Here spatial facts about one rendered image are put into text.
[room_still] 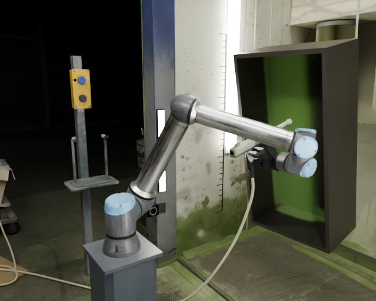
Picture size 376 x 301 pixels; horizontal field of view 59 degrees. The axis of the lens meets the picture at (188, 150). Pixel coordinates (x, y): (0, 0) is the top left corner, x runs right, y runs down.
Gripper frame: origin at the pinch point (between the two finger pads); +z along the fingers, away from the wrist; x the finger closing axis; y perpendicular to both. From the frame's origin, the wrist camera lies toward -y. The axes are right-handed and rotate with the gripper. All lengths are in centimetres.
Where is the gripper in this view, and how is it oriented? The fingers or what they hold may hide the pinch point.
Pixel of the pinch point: (247, 149)
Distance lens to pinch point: 178.4
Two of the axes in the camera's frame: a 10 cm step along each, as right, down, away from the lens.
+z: -6.5, -1.9, 7.4
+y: 2.0, 8.9, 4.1
